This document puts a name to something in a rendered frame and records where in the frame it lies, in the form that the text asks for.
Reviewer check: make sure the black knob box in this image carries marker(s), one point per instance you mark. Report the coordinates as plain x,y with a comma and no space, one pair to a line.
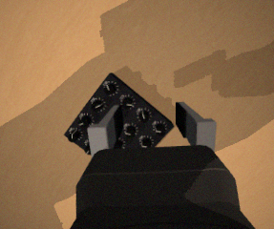
113,91

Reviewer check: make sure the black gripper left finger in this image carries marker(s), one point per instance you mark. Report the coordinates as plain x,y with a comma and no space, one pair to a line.
105,134

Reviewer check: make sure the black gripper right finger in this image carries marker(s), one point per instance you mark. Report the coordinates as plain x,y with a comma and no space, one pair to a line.
197,130

